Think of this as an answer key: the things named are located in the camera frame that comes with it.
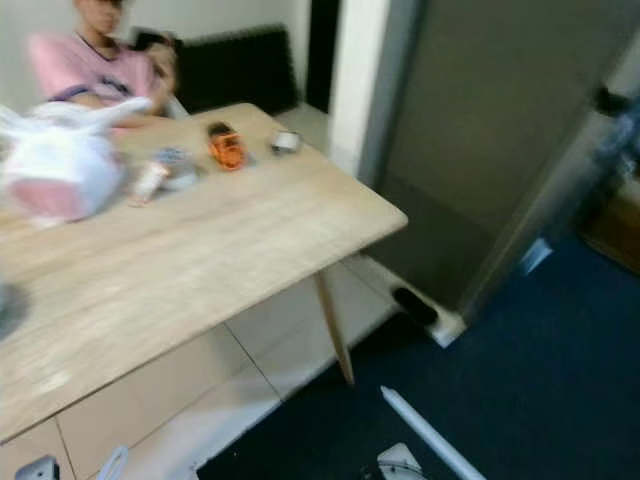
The small white drink bottle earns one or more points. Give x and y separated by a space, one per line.
147 185

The person in pink shirt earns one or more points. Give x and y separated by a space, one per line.
90 70

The glass jar blue lid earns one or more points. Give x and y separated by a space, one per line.
180 168

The orange toy truck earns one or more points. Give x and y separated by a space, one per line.
227 147

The black sofa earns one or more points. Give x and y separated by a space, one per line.
240 70

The small white round cup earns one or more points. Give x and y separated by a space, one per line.
286 142

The black shoe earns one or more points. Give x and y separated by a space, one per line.
415 306

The white stick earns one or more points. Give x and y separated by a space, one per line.
430 435

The dark floor mat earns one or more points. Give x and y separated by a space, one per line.
560 400

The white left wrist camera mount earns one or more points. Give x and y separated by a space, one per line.
38 469

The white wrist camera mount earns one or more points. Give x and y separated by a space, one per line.
38 469
400 464

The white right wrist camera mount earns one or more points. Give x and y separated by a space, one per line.
400 464

